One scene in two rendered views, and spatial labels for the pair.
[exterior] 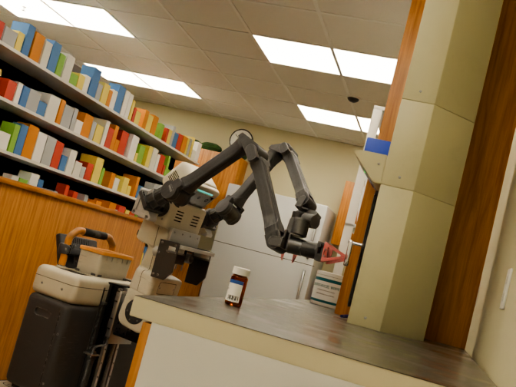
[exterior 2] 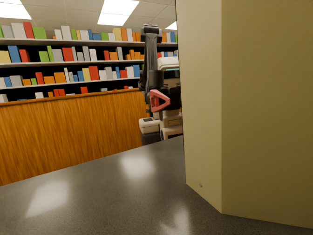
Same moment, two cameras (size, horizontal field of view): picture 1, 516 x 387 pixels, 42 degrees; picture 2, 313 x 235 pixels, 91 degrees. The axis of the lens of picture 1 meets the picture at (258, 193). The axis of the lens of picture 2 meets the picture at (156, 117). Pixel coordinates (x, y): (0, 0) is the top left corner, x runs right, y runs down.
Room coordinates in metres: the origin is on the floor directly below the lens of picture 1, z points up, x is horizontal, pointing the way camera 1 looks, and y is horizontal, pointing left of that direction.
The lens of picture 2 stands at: (1.96, -0.61, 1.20)
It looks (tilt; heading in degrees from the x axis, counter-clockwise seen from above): 13 degrees down; 49
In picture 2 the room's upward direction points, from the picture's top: 5 degrees counter-clockwise
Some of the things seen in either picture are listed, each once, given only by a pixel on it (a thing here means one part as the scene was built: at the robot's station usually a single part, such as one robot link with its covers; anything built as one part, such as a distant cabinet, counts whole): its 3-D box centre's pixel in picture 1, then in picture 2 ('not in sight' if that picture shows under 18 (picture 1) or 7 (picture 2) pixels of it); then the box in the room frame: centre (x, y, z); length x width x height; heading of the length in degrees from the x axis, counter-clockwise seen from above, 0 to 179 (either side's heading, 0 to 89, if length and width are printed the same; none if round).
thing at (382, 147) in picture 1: (378, 153); not in sight; (2.49, -0.40, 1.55); 0.10 x 0.10 x 0.09; 75
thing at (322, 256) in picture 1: (332, 253); (165, 100); (2.28, -0.29, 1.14); 0.09 x 0.07 x 0.07; 75
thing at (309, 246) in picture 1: (312, 249); (163, 98); (2.33, -0.23, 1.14); 0.10 x 0.07 x 0.07; 165
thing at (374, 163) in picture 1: (370, 174); not in sight; (2.41, -0.37, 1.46); 0.32 x 0.11 x 0.10; 165
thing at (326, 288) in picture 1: (328, 289); not in sight; (3.02, -0.41, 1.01); 0.13 x 0.13 x 0.15
